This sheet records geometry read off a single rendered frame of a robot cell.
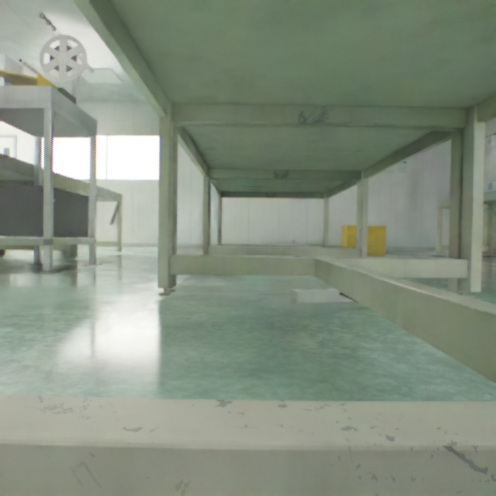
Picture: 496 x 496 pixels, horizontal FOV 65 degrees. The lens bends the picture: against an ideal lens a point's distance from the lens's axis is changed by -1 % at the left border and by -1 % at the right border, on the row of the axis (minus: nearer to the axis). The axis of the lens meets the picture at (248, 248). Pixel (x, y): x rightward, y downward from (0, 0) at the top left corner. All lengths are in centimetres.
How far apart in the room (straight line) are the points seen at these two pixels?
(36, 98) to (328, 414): 259
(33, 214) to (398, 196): 676
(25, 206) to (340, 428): 256
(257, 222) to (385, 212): 248
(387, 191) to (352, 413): 794
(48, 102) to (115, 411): 251
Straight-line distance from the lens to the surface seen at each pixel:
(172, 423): 17
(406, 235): 818
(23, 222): 266
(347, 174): 303
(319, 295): 140
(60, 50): 329
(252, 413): 18
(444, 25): 114
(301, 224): 766
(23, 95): 273
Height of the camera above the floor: 22
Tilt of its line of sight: 2 degrees down
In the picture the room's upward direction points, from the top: 1 degrees clockwise
